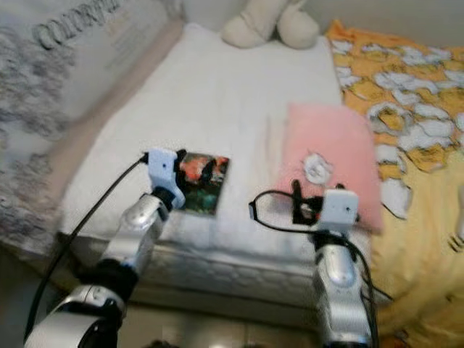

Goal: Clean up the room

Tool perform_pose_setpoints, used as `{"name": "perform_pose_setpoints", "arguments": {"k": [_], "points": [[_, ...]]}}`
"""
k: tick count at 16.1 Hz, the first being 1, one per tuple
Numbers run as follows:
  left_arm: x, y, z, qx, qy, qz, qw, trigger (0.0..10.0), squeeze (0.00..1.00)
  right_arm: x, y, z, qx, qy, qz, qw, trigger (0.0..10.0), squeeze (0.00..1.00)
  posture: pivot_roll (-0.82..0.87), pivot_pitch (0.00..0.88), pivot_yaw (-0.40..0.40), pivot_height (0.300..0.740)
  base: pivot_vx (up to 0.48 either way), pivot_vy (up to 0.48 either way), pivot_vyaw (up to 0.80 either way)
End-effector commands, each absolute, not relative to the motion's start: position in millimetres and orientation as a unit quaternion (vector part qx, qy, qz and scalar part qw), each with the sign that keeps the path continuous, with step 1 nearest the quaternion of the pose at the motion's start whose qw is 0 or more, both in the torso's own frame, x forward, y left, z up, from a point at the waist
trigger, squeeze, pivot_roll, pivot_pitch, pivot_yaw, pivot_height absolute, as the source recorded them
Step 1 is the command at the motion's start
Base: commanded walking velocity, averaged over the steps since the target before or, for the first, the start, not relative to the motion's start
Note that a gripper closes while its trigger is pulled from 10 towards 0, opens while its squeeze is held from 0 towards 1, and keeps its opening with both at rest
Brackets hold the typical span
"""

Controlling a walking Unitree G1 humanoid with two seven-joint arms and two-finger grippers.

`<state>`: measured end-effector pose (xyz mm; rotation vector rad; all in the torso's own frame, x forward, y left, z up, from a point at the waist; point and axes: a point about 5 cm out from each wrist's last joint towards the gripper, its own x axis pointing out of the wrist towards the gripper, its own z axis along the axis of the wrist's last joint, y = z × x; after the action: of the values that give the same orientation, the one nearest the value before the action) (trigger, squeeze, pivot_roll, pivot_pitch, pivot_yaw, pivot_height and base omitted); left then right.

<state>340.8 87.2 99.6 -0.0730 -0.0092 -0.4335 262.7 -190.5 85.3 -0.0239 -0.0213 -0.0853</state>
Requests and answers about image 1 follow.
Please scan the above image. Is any dark red green book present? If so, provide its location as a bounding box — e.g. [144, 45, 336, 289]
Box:
[178, 152, 231, 217]

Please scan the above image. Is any pink pillow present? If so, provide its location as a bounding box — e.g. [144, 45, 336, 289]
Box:
[275, 102, 385, 233]

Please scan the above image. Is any white bed mattress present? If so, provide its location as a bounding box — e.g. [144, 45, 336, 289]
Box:
[58, 22, 399, 312]

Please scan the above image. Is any yellow egg cartoon blanket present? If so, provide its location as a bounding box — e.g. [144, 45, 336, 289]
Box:
[325, 20, 464, 348]

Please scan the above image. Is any beige plush toy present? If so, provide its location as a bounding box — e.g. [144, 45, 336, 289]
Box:
[221, 0, 321, 50]

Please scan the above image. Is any grey floral patterned quilt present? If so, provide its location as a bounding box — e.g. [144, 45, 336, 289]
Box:
[0, 0, 186, 254]

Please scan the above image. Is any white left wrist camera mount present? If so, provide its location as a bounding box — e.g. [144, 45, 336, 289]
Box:
[147, 147, 184, 193]

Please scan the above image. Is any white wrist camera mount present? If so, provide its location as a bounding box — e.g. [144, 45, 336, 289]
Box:
[320, 188, 360, 233]
[147, 147, 184, 193]

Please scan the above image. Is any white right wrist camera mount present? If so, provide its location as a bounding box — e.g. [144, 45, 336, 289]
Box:
[320, 188, 360, 233]

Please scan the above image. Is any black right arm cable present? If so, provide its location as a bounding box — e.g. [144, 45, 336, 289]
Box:
[249, 190, 381, 348]

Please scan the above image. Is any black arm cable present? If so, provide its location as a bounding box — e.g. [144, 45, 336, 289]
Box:
[25, 154, 152, 341]
[249, 190, 381, 348]

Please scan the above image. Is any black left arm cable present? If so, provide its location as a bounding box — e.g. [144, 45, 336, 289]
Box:
[25, 154, 152, 341]

